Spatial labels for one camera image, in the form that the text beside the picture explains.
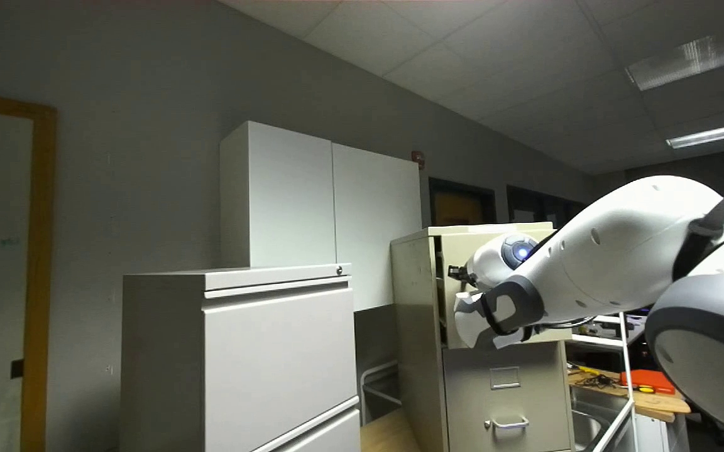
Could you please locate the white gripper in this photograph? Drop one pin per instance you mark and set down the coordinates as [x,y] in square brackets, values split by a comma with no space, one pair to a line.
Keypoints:
[472,317]

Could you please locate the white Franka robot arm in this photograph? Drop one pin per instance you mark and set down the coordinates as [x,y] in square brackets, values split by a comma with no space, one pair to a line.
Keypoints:
[630,252]

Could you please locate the beige metal filing cabinet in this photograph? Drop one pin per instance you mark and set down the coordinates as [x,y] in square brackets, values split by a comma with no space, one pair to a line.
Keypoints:
[415,335]

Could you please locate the beige lower cabinet drawer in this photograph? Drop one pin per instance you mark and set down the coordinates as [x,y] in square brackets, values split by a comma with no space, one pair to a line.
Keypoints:
[505,392]

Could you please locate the tall white storage cabinet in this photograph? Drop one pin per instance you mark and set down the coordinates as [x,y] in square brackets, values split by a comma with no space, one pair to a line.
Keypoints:
[314,208]

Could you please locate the grey lateral file cabinet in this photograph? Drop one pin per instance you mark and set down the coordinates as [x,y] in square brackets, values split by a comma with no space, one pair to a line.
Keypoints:
[278,360]

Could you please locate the dark framed doorway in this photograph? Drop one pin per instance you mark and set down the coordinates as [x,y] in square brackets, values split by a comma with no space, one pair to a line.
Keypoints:
[462,204]

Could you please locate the dark framed window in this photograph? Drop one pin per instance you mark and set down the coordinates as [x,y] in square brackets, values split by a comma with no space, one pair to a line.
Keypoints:
[542,207]

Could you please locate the orange tool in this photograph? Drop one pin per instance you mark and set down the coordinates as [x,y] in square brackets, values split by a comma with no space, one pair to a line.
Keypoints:
[653,383]

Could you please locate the wooden workbench with tools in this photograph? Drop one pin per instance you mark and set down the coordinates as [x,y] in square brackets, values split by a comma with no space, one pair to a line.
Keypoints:
[661,403]

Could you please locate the narrow ceiling light strip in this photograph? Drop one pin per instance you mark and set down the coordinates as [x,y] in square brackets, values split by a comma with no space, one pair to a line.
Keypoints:
[715,132]

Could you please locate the large ceiling light panel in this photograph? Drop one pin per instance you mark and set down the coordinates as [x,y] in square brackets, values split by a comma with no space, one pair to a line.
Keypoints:
[698,54]

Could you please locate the white metal frame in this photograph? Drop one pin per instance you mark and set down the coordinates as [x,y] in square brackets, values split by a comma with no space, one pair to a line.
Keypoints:
[627,360]

